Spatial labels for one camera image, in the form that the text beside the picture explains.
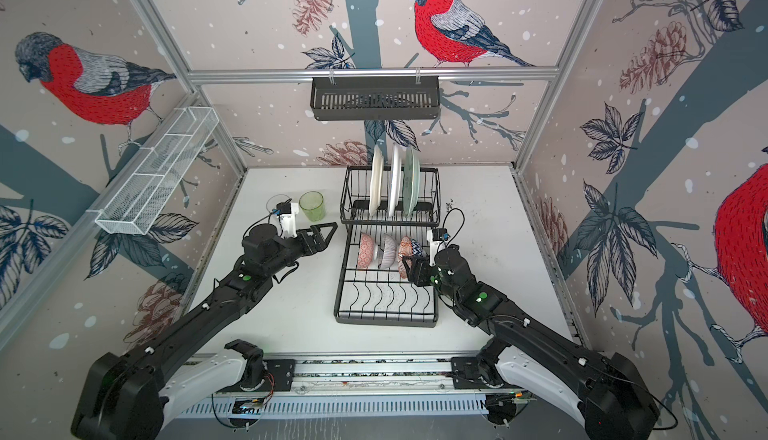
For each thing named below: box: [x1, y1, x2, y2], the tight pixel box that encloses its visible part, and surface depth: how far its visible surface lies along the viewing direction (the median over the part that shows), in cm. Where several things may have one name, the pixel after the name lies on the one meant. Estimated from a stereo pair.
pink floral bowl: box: [357, 233, 374, 269], surface depth 87 cm
